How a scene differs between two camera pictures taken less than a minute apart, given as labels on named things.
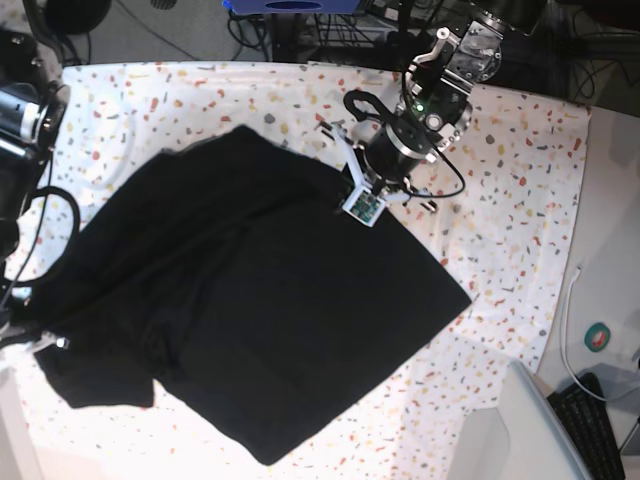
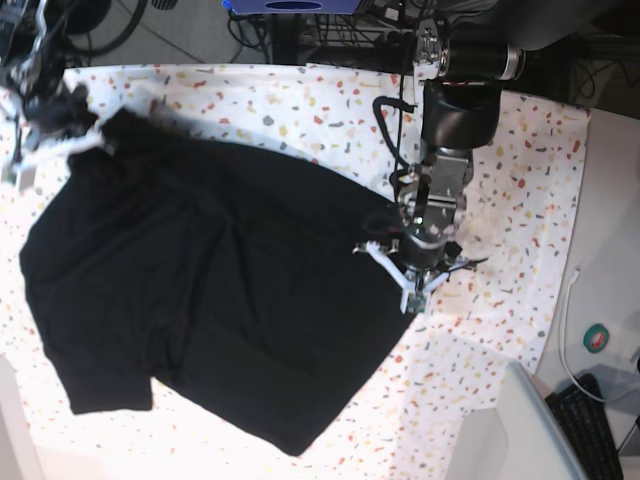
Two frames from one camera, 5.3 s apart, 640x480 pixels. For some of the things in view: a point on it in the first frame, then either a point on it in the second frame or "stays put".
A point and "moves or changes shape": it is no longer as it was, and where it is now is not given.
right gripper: (429, 118) → (431, 200)
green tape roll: (597, 337) stays put
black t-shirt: (231, 283) moves or changes shape
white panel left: (17, 460) stays put
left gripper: (37, 339) → (43, 106)
